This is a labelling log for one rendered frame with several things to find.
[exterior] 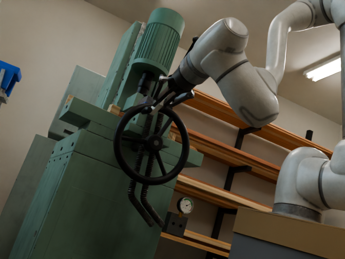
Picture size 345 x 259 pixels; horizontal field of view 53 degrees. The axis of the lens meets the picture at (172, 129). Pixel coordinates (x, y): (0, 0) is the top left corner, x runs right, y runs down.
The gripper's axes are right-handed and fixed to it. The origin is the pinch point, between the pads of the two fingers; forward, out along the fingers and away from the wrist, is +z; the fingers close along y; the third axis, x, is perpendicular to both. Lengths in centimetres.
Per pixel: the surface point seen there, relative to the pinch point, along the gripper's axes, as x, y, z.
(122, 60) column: -54, 4, 43
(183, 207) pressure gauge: 18.8, -30.6, 26.5
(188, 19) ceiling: -237, -74, 129
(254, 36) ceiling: -225, -138, 96
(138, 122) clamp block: -2.3, -0.5, 15.2
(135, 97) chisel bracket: -24.7, -2.1, 29.9
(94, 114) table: -4.1, 13.8, 24.5
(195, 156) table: -4.8, -32.9, 24.6
